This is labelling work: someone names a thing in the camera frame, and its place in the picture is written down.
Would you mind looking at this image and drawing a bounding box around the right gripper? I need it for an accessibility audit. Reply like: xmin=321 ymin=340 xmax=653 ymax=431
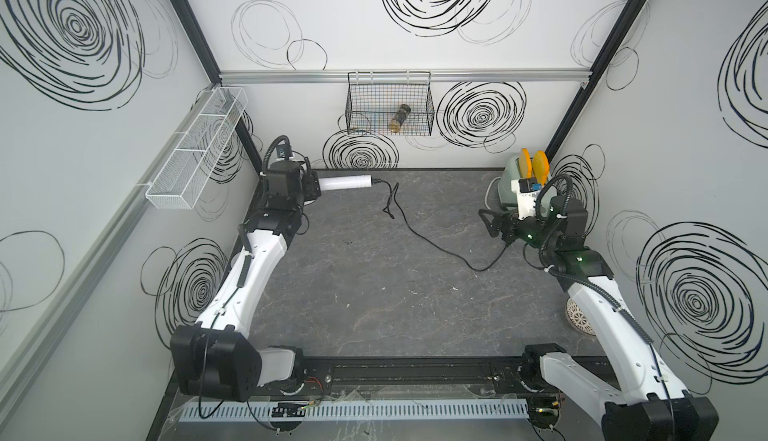
xmin=481 ymin=199 xmax=559 ymax=254

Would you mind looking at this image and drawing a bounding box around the black hair dryer cord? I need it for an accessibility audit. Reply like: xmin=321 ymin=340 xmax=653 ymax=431
xmin=370 ymin=178 xmax=511 ymax=274

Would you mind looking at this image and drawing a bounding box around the white hair dryer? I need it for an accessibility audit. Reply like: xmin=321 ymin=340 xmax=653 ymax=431
xmin=319 ymin=175 xmax=373 ymax=193

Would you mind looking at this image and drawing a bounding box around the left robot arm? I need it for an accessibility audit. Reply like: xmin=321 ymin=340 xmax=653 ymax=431
xmin=170 ymin=160 xmax=320 ymax=402

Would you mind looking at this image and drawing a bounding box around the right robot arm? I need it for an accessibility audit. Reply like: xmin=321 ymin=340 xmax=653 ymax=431
xmin=478 ymin=195 xmax=719 ymax=440

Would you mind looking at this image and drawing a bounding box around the mint green toaster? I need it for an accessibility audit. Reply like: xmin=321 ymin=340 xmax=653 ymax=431
xmin=497 ymin=148 xmax=543 ymax=211

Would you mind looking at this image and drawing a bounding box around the left yellow toast slice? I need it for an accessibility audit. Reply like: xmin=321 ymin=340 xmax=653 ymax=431
xmin=518 ymin=148 xmax=533 ymax=179

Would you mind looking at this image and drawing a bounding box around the yellow toast slice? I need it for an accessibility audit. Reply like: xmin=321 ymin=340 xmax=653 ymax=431
xmin=518 ymin=148 xmax=533 ymax=179
xmin=532 ymin=151 xmax=550 ymax=186

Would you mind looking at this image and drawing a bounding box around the right yellow toast slice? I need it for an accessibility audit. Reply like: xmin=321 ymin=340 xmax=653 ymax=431
xmin=532 ymin=151 xmax=550 ymax=186

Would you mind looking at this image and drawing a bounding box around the small jar in basket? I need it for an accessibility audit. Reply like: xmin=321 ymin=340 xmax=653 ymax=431
xmin=388 ymin=104 xmax=411 ymax=134

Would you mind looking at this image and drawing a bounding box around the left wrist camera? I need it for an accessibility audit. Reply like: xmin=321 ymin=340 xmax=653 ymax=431
xmin=275 ymin=143 xmax=293 ymax=161

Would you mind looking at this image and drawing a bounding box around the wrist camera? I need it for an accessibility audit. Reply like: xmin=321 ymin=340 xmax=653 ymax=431
xmin=275 ymin=143 xmax=293 ymax=161
xmin=510 ymin=177 xmax=543 ymax=220

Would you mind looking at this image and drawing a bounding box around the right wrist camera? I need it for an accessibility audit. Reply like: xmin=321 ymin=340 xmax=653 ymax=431
xmin=510 ymin=177 xmax=543 ymax=220

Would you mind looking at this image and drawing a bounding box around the white wire wall shelf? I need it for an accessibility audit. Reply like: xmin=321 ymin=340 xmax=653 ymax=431
xmin=145 ymin=86 xmax=248 ymax=210

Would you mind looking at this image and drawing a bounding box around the black wire wall basket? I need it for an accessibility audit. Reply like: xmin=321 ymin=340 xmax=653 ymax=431
xmin=344 ymin=71 xmax=436 ymax=137

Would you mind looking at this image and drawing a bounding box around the white slotted cable duct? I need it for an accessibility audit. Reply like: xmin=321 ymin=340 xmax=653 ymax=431
xmin=178 ymin=399 xmax=529 ymax=422

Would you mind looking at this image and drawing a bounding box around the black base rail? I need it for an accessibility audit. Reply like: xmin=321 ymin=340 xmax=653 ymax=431
xmin=173 ymin=355 xmax=652 ymax=398

